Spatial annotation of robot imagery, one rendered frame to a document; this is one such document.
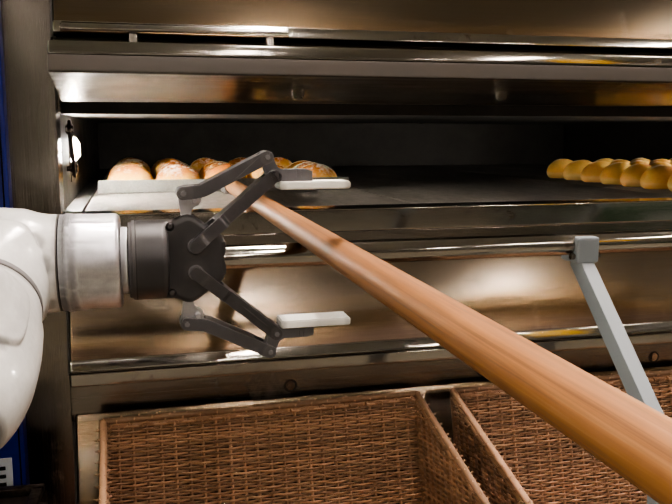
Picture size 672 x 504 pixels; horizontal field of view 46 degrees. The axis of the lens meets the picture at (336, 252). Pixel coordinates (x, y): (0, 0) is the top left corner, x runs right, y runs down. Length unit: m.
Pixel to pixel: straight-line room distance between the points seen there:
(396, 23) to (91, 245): 0.80
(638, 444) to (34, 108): 1.13
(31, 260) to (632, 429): 0.52
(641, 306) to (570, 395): 1.28
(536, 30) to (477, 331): 1.07
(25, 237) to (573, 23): 1.08
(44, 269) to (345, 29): 0.76
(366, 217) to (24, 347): 0.87
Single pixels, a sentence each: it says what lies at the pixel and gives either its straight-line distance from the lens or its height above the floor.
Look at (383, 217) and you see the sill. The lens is 1.40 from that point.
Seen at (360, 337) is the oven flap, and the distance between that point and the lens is 1.40.
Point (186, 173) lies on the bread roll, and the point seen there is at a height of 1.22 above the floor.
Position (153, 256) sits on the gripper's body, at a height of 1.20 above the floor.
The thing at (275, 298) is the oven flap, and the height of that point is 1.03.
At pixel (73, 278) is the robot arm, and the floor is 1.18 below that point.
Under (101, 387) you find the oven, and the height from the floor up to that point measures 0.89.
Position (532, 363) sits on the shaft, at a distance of 0.40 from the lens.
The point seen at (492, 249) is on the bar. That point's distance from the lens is 1.06.
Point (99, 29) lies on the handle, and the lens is 1.23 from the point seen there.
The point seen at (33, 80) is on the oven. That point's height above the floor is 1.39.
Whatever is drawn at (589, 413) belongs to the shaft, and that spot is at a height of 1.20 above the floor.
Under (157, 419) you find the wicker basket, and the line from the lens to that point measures 1.36.
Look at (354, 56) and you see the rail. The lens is 1.23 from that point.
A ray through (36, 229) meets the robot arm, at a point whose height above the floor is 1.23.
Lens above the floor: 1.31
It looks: 9 degrees down
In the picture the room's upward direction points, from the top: straight up
